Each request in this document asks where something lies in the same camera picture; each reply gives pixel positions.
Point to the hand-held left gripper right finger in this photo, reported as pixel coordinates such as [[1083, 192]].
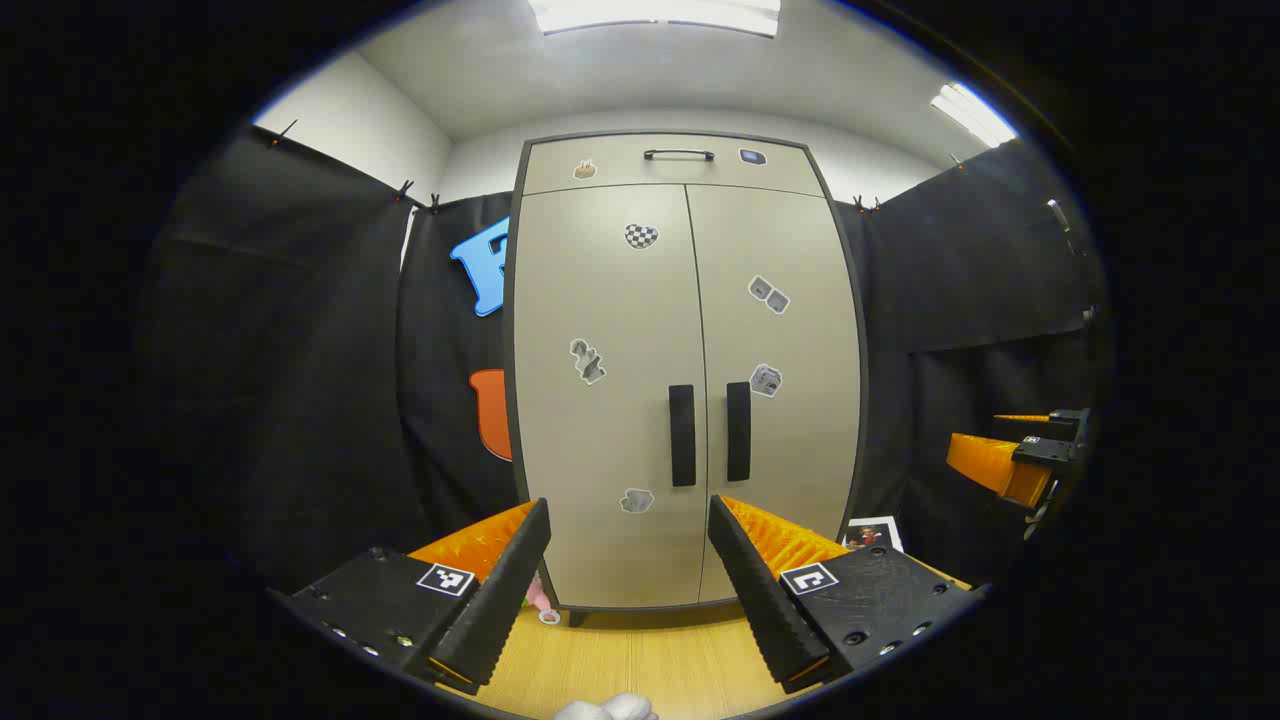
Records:
[[760, 590]]

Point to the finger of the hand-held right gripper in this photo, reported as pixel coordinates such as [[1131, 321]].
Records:
[[1070, 420], [990, 462]]

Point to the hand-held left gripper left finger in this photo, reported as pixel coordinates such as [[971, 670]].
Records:
[[505, 590]]

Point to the beige shoe cabinet door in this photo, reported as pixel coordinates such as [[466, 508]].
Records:
[[790, 440], [600, 300]]

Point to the beige double-door shoe cabinet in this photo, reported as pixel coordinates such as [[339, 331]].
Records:
[[508, 350]]

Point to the small pink tag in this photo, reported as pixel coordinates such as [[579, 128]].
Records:
[[540, 598]]

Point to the white portrait book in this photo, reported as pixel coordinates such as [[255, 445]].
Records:
[[873, 533]]

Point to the long ceiling light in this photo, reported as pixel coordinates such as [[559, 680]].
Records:
[[655, 14], [972, 114]]

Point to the black backdrop cloth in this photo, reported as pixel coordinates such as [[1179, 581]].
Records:
[[300, 350]]

